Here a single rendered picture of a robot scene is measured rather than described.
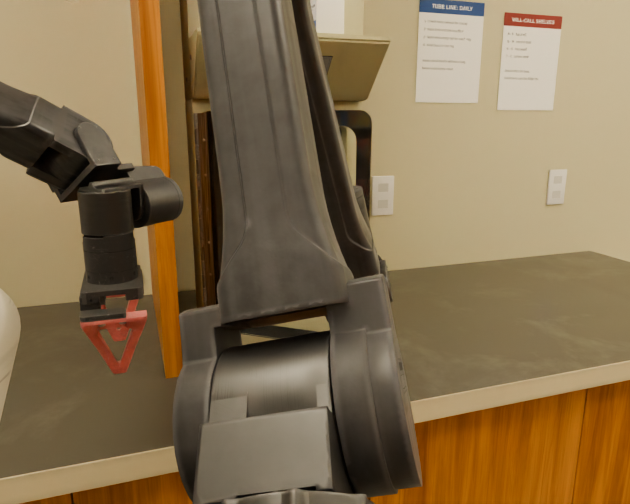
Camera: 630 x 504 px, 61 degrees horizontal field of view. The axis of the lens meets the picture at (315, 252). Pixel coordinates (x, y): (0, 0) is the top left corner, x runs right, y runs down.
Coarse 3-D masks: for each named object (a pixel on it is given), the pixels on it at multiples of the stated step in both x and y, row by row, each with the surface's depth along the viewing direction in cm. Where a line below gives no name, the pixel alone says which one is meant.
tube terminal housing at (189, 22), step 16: (192, 0) 89; (352, 0) 97; (192, 16) 89; (352, 16) 98; (192, 32) 90; (352, 32) 99; (192, 112) 93; (192, 128) 95; (192, 144) 97; (192, 160) 98; (192, 176) 101; (192, 192) 103; (192, 208) 105; (192, 224) 107; (256, 336) 106
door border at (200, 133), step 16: (208, 160) 93; (208, 176) 94; (208, 192) 95; (208, 208) 95; (208, 224) 96; (208, 240) 97; (208, 256) 98; (208, 272) 98; (208, 288) 99; (208, 304) 100
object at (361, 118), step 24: (360, 120) 83; (360, 144) 83; (216, 168) 93; (360, 168) 84; (216, 192) 94; (216, 216) 95; (216, 240) 96; (216, 264) 97; (216, 288) 99; (264, 336) 97; (288, 336) 96
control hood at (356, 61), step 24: (192, 48) 86; (336, 48) 88; (360, 48) 89; (384, 48) 90; (192, 72) 89; (336, 72) 92; (360, 72) 94; (192, 96) 91; (336, 96) 97; (360, 96) 99
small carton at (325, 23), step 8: (312, 0) 89; (320, 0) 88; (328, 0) 88; (336, 0) 88; (312, 8) 89; (320, 8) 88; (328, 8) 88; (336, 8) 89; (320, 16) 88; (328, 16) 89; (336, 16) 89; (320, 24) 88; (328, 24) 89; (336, 24) 89; (320, 32) 89; (328, 32) 89; (336, 32) 90
